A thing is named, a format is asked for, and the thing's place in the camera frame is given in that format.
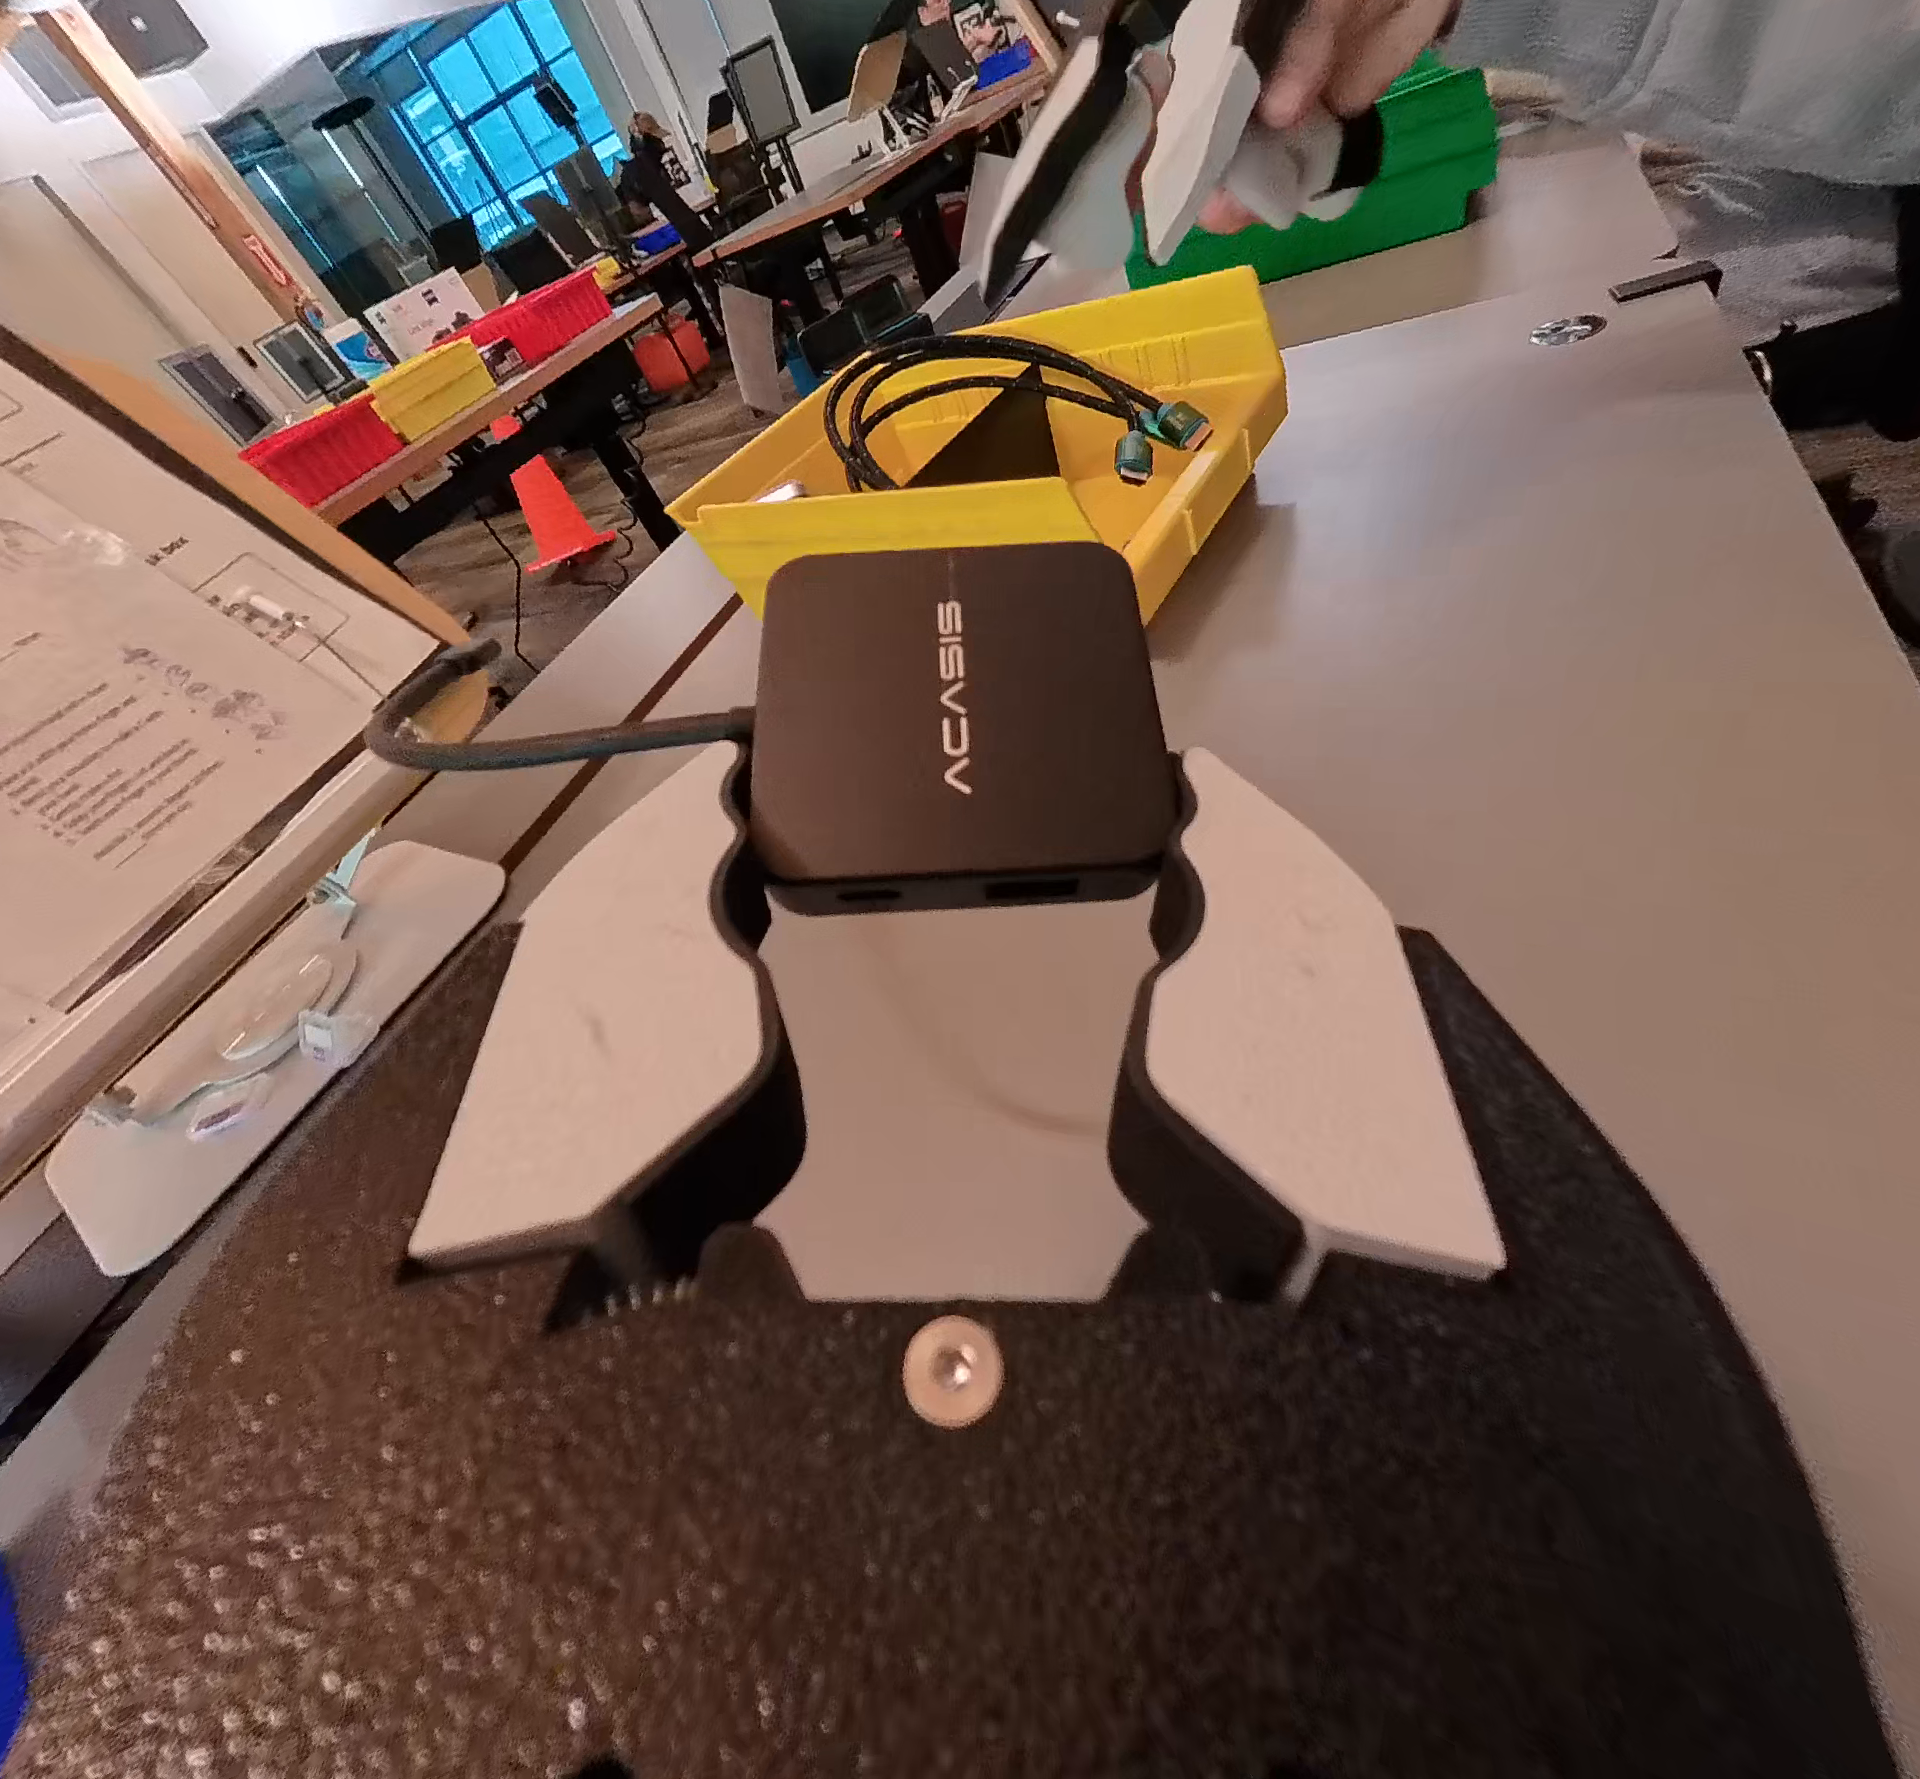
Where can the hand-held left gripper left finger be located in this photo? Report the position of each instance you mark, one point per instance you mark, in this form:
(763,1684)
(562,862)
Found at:
(600,1029)

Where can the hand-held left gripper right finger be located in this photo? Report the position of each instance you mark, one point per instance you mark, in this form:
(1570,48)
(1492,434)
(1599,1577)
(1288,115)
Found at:
(1305,1060)

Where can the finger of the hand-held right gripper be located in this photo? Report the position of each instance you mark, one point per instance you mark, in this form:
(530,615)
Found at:
(1050,181)
(1208,98)

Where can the black square hub adapter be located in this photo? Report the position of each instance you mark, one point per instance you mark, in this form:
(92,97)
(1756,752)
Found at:
(959,714)

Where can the silver desk grommet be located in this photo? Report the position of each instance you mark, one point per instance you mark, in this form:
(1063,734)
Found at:
(1568,330)

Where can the black desk slot cover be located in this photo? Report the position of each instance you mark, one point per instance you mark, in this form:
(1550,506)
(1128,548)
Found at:
(1662,281)

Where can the wooden work table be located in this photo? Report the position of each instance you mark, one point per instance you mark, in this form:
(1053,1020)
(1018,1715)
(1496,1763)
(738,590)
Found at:
(841,190)
(584,347)

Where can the green plastic bin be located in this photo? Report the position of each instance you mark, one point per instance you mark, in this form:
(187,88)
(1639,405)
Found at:
(1424,175)

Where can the clear plastic packaging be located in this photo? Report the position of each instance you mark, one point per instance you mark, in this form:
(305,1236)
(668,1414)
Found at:
(286,999)

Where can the orange container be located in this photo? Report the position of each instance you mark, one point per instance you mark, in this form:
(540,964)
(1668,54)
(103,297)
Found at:
(671,355)

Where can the orange traffic cone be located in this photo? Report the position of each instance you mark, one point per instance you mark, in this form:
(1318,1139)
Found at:
(556,520)

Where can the red plastic bin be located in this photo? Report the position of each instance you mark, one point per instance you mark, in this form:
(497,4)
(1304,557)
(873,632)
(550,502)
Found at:
(322,451)
(548,317)

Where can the wooden board with paper sheets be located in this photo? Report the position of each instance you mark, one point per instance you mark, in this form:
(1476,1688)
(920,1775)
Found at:
(151,699)

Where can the large window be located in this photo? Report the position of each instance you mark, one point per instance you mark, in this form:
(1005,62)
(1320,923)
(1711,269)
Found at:
(494,98)

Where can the small yellow plastic bin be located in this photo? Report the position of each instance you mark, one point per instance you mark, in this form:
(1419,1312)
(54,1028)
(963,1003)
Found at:
(434,391)

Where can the person's dark clothing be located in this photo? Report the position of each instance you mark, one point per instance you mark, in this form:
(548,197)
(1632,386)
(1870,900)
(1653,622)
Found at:
(1839,309)

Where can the black ceiling speaker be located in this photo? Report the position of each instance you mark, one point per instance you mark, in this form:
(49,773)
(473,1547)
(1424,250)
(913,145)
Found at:
(151,17)

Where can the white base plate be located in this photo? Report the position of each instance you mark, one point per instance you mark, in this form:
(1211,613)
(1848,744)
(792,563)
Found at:
(429,894)

